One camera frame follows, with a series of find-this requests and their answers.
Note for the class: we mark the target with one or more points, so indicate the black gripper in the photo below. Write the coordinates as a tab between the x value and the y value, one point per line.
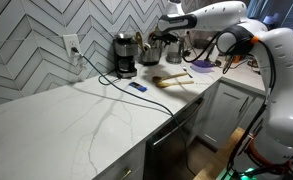
166	37

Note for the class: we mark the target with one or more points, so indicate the steel utensil holding bucket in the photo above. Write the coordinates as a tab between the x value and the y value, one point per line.
151	56

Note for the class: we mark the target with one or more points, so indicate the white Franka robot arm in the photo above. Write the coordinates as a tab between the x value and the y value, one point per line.
279	83

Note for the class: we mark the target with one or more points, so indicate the clear glass electric kettle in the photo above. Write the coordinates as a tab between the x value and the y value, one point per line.
174	53

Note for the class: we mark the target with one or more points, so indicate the round wooden serving spoon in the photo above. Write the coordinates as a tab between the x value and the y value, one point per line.
139	40

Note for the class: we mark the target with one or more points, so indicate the long wooden spoon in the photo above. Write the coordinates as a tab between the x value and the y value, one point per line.
169	77

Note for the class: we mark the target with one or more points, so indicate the black steel coffee maker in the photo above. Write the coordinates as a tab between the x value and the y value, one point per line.
124	56

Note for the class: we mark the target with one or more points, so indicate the metal fork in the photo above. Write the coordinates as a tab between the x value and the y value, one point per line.
187	72

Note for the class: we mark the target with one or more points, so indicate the short wooden spoon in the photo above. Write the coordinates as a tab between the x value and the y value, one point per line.
174	83

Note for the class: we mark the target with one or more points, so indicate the purple plastic container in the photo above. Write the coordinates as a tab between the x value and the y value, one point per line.
202	65

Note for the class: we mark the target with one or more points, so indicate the white cabinet with door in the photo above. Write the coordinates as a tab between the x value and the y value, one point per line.
229	113

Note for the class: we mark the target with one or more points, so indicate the dark steel dishwasher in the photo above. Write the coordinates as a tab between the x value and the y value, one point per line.
169	143

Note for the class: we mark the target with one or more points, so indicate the wooden butcher block table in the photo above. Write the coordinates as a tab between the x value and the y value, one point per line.
219	156

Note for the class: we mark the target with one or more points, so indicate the white wall power outlet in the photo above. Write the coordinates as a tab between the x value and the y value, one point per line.
71	43

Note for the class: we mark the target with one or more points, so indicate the metal robot cart frame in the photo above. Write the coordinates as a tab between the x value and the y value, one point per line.
286	171

